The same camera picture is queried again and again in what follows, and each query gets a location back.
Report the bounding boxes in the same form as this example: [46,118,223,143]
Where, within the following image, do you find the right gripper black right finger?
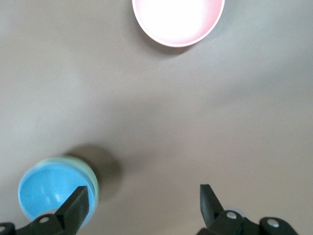
[196,183,299,235]

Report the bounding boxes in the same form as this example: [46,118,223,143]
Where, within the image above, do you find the pale green bowl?
[31,156,100,227]

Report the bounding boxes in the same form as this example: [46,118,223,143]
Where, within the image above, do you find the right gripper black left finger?
[0,185,89,235]

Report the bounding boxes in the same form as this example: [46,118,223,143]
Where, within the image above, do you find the blue bowl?
[18,161,96,230]

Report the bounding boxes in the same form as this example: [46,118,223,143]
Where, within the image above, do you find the brown table cover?
[0,0,313,235]

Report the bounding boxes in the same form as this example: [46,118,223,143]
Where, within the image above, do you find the pink bowl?
[131,0,225,48]

